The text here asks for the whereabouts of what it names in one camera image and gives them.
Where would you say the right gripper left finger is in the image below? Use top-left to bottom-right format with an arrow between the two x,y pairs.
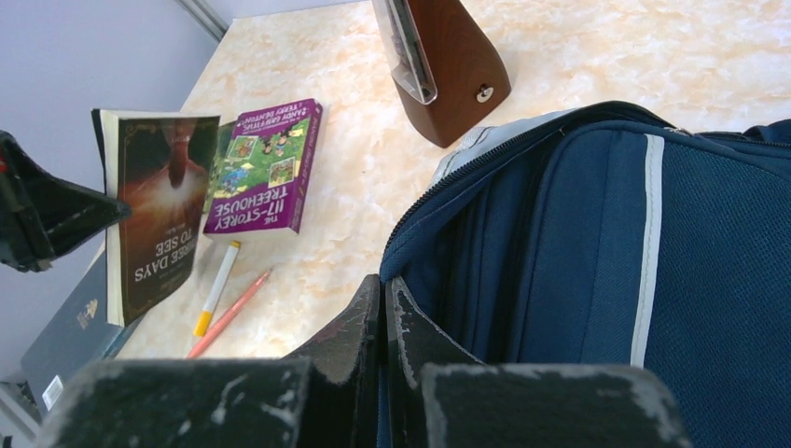
36,274 -> 381,447

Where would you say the dark brown paperback book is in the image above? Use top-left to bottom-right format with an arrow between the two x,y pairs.
91,108 -> 220,327

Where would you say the purple green picture book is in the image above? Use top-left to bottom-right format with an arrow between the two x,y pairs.
203,98 -> 324,240

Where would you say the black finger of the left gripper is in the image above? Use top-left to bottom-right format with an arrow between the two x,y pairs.
1,131 -> 132,273

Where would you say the aluminium frame rail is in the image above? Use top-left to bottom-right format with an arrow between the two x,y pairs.
176,0 -> 229,42

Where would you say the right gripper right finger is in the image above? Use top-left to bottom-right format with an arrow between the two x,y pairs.
385,278 -> 691,447

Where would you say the dark blue notebook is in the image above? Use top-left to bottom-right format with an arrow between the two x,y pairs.
21,253 -> 139,417

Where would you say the navy blue backpack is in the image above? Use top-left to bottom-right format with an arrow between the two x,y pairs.
380,101 -> 790,447

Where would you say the brown wooden metronome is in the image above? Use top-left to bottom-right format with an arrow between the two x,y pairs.
373,0 -> 511,147

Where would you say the white yellow marker pen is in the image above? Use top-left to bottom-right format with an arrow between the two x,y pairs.
193,241 -> 242,337

